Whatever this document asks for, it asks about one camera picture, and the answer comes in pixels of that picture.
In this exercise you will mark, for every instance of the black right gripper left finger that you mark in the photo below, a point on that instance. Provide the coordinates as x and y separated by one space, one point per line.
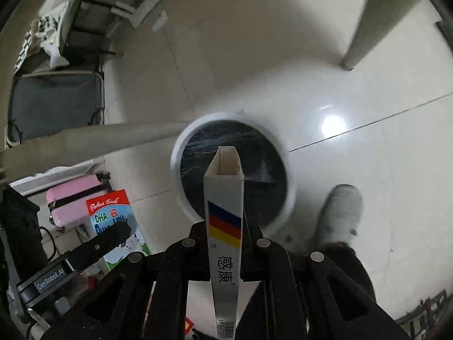
141 298

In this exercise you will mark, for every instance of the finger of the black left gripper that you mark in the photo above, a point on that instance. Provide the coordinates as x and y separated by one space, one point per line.
93 250

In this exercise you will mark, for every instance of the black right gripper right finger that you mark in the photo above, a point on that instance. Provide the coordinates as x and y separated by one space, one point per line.
301 298

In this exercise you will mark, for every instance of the white medicine box striped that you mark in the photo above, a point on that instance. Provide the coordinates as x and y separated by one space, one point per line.
224 240

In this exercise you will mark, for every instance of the white trash bin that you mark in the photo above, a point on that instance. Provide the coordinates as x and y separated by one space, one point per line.
241 159

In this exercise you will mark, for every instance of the pink suitcase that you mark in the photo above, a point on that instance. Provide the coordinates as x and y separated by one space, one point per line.
67 201

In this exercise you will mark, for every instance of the black trousered legs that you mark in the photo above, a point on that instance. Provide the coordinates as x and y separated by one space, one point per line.
350 272

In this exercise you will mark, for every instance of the white slipper right foot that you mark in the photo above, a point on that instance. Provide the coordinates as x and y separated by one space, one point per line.
340 216

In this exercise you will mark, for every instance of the cream table leg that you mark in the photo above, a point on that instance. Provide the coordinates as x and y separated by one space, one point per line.
378 18
78 145

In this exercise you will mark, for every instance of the dark folding chair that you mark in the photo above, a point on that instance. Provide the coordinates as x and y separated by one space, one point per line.
46 103

